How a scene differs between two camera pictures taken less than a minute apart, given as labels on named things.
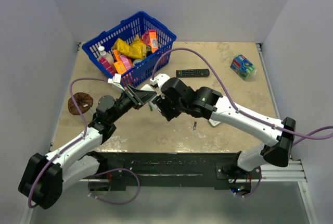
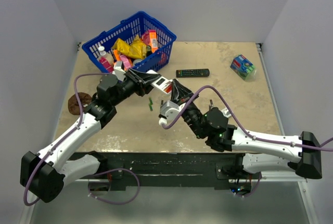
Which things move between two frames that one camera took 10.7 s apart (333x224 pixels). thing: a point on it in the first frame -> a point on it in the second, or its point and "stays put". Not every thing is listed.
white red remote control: x=146 y=87 -> x=162 y=83
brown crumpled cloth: x=84 y=100 stays put
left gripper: x=138 y=98 -> x=142 y=81
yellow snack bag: x=137 y=49 stays put
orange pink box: x=150 y=38 stays put
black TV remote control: x=192 y=73 stays put
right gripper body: x=170 y=109 -> x=192 y=113
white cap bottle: x=103 y=54 stays put
